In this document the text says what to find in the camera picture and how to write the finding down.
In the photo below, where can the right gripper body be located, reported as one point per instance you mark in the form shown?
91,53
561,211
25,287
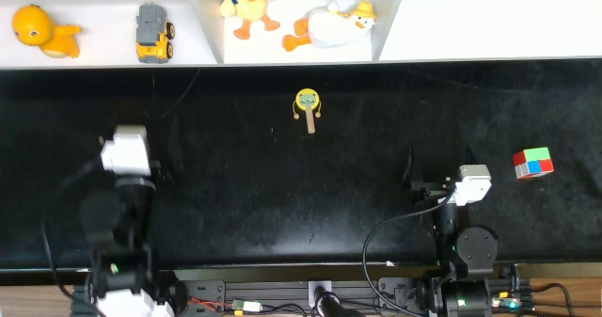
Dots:
430,190

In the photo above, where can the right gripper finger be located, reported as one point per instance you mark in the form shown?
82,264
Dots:
409,173
470,159

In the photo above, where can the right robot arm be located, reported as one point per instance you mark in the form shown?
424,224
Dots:
477,248

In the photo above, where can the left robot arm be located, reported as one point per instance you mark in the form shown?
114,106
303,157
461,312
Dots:
134,199

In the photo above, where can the many-coloured puzzle cube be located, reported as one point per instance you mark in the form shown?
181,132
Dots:
533,163

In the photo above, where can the white shelf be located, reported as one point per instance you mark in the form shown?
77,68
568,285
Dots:
470,25

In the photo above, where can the white plush duck yellow hat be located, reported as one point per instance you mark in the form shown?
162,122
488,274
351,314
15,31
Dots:
334,27

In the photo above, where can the grey and yellow toy truck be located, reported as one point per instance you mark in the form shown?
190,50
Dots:
153,30

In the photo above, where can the yellow rubber duck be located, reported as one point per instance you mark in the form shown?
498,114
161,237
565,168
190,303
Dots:
33,25

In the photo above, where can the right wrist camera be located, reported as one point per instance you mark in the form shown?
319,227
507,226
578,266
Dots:
472,184

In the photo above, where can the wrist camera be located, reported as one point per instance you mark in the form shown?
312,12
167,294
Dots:
472,184
126,152

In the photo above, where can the mounting rail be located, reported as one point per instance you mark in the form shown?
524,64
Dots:
282,291

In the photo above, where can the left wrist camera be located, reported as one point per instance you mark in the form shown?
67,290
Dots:
126,152

